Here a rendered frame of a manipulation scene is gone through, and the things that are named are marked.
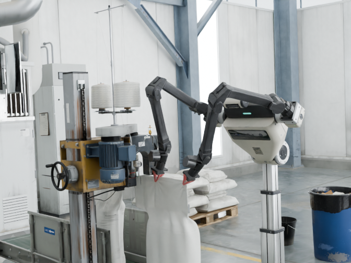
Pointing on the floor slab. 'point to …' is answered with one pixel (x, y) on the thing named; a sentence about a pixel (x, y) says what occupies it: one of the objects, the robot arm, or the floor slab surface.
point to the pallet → (208, 218)
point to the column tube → (77, 241)
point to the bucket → (289, 222)
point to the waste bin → (331, 223)
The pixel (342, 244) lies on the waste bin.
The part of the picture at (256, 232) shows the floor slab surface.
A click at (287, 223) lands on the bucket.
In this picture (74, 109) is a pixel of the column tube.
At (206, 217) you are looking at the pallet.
